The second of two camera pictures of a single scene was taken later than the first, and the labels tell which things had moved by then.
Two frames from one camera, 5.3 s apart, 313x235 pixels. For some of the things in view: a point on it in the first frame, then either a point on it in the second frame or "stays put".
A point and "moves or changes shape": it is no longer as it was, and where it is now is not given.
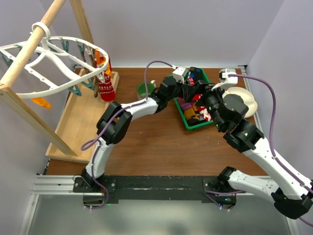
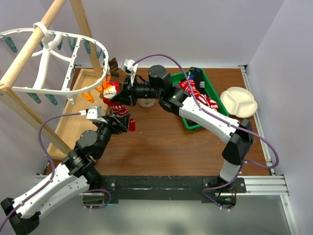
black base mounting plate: [204, 188] stays put
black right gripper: [204, 88] -> [124, 97]
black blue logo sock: [196, 73] stays put
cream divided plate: [247, 97] stays put
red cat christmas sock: [106, 89] moves or changes shape
